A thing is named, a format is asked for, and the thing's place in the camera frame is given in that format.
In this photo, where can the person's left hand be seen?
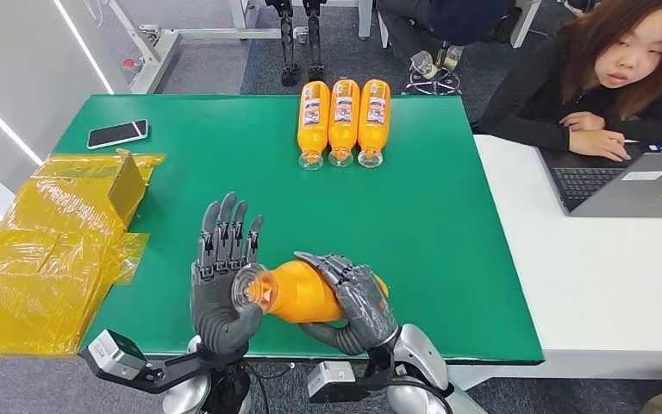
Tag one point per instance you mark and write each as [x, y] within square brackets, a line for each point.
[582, 121]

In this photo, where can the person's right hand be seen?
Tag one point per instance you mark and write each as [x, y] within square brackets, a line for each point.
[596, 144]

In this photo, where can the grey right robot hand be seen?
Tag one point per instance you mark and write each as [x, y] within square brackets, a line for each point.
[368, 308]

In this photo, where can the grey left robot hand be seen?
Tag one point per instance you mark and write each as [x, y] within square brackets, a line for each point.
[214, 308]

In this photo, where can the orange juice bottle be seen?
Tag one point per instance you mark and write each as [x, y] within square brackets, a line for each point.
[302, 297]
[313, 123]
[374, 120]
[343, 120]

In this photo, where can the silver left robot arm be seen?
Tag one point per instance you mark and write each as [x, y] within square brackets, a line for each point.
[188, 397]

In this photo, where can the person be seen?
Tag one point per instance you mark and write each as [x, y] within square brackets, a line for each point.
[536, 91]
[454, 20]

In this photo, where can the grey laptop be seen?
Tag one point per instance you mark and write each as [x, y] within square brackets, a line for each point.
[628, 194]

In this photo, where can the green table mat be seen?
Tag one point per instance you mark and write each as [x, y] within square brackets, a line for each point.
[411, 240]

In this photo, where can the white desk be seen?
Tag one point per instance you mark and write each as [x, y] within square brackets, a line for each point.
[599, 268]

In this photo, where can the black office chair base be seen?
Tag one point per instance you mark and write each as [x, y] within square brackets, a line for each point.
[432, 83]

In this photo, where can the yellow plastic wrapped cardboard box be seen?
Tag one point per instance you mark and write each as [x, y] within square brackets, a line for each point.
[51, 257]

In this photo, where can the black smartphone white case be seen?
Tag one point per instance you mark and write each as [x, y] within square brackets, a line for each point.
[117, 134]

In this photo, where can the black robot leg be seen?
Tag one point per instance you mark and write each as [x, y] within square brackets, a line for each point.
[315, 45]
[289, 45]

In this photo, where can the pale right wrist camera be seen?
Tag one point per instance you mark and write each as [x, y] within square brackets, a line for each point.
[331, 380]

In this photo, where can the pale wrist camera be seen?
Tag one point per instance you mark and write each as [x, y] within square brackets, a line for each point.
[331, 380]
[111, 354]

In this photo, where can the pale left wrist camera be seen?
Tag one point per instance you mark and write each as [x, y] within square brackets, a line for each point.
[111, 354]

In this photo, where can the white table frame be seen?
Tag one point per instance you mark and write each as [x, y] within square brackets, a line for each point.
[154, 60]

